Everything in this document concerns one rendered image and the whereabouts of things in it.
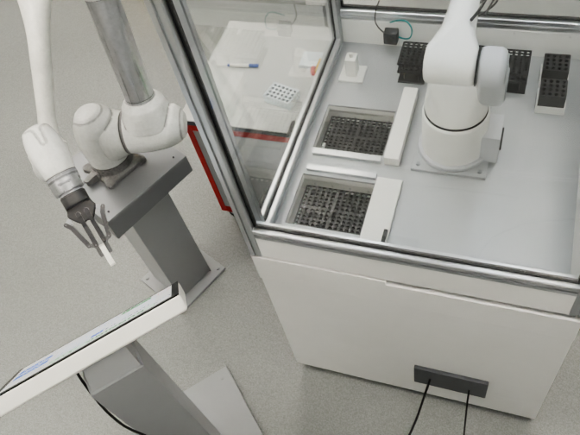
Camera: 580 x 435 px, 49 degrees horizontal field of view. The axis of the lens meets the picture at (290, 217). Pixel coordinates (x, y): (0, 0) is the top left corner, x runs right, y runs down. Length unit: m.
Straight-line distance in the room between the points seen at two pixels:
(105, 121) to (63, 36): 2.54
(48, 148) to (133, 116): 0.43
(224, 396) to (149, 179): 0.99
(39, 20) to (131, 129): 0.48
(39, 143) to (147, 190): 0.58
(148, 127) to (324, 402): 1.32
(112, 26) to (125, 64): 0.13
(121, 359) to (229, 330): 1.19
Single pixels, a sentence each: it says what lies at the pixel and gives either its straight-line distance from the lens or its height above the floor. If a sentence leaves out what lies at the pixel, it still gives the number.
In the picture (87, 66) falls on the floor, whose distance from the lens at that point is 4.43.
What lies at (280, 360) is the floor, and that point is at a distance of 2.80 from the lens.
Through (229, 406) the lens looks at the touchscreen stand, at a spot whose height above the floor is 0.04.
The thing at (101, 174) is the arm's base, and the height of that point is 0.89.
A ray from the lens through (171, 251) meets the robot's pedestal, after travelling 2.79.
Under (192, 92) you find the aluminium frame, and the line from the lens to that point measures 1.41.
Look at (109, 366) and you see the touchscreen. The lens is 1.80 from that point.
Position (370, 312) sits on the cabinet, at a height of 0.70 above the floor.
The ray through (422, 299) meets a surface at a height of 0.87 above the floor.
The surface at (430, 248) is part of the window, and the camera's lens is 1.67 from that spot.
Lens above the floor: 2.56
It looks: 54 degrees down
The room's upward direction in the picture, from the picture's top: 17 degrees counter-clockwise
